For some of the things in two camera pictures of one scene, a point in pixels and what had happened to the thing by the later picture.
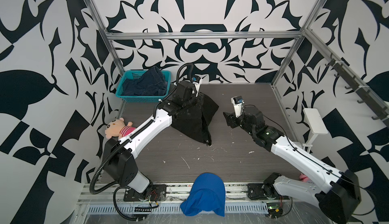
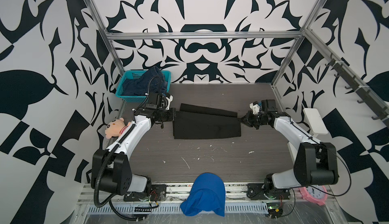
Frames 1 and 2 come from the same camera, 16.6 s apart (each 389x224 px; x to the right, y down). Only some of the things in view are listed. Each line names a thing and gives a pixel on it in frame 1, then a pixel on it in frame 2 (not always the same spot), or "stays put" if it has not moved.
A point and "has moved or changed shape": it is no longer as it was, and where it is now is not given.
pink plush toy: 118,128 stays put
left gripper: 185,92 → 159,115
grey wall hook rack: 364,93 stays put
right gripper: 231,117 → 248,119
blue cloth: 207,194 stays put
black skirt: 194,121 has moved or changed shape
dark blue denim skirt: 151,82 stays put
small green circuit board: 274,210 stays put
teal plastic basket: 130,74 stays put
